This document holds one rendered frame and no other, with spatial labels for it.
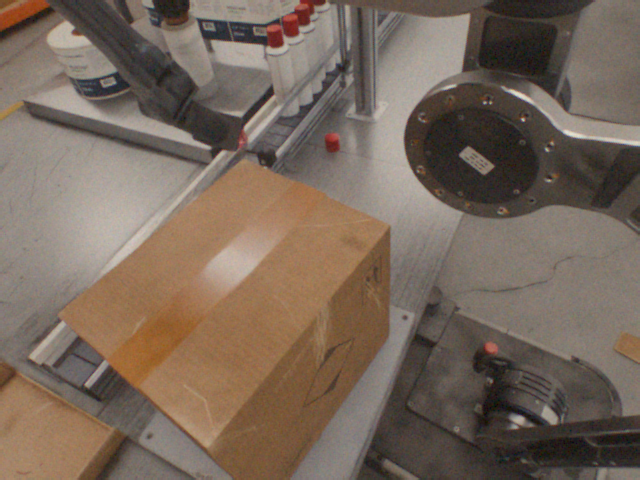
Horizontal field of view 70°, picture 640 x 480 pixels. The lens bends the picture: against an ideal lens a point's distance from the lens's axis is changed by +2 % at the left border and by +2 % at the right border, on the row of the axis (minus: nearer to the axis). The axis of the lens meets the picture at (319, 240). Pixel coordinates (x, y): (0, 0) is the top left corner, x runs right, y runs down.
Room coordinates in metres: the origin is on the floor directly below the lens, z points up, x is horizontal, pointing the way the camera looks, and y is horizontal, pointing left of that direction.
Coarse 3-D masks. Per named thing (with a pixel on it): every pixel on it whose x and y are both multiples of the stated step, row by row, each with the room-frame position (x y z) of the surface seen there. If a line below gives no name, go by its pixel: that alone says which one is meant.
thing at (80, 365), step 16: (384, 16) 1.38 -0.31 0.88; (336, 64) 1.15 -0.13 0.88; (320, 96) 1.01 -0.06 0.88; (304, 112) 0.96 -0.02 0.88; (272, 128) 0.91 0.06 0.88; (288, 128) 0.90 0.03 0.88; (256, 144) 0.86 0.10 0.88; (272, 144) 0.85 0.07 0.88; (256, 160) 0.80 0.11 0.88; (80, 352) 0.39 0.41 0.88; (48, 368) 0.37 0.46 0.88; (64, 368) 0.37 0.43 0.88; (80, 368) 0.37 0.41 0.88; (96, 368) 0.36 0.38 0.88; (80, 384) 0.34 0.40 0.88
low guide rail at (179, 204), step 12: (264, 108) 0.95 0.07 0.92; (252, 120) 0.91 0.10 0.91; (216, 156) 0.80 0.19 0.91; (228, 156) 0.81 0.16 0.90; (216, 168) 0.77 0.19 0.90; (204, 180) 0.74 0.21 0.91; (192, 192) 0.70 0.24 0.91; (180, 204) 0.67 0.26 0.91; (168, 216) 0.64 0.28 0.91; (156, 228) 0.61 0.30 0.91; (144, 240) 0.59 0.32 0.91; (60, 324) 0.43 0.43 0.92; (48, 336) 0.41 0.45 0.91; (60, 336) 0.41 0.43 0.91; (48, 348) 0.39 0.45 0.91; (36, 360) 0.38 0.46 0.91
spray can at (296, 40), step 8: (288, 16) 1.01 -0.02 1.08; (296, 16) 1.00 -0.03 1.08; (288, 24) 0.99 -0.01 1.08; (296, 24) 0.99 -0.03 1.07; (288, 32) 0.99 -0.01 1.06; (296, 32) 0.99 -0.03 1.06; (288, 40) 0.99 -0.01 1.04; (296, 40) 0.98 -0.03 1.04; (304, 40) 0.99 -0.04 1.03; (296, 48) 0.98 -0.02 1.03; (304, 48) 0.99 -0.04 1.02; (296, 56) 0.98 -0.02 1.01; (304, 56) 0.99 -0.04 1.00; (296, 64) 0.98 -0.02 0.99; (304, 64) 0.98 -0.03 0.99; (296, 72) 0.98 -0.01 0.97; (304, 72) 0.98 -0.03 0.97; (296, 80) 0.98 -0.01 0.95; (304, 96) 0.98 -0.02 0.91; (312, 96) 0.99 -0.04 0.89; (304, 104) 0.98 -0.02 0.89
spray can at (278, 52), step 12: (276, 36) 0.95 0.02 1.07; (276, 48) 0.95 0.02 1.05; (288, 48) 0.96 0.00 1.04; (276, 60) 0.94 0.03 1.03; (288, 60) 0.95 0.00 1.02; (276, 72) 0.94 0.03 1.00; (288, 72) 0.95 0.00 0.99; (276, 84) 0.95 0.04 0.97; (288, 84) 0.94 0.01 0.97; (276, 96) 0.96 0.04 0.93; (288, 108) 0.94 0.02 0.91
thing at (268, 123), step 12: (348, 36) 1.14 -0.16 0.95; (336, 48) 1.09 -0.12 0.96; (324, 60) 1.03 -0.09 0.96; (312, 72) 0.99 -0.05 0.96; (300, 84) 0.94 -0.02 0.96; (288, 96) 0.90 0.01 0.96; (276, 108) 0.86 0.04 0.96; (264, 132) 0.80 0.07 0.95; (252, 144) 0.76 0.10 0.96; (240, 156) 0.73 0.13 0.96; (228, 168) 0.69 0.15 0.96; (216, 180) 0.66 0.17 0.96; (72, 336) 0.37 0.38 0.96; (60, 348) 0.36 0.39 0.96; (72, 348) 0.36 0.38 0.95; (48, 360) 0.34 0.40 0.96; (60, 360) 0.34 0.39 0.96
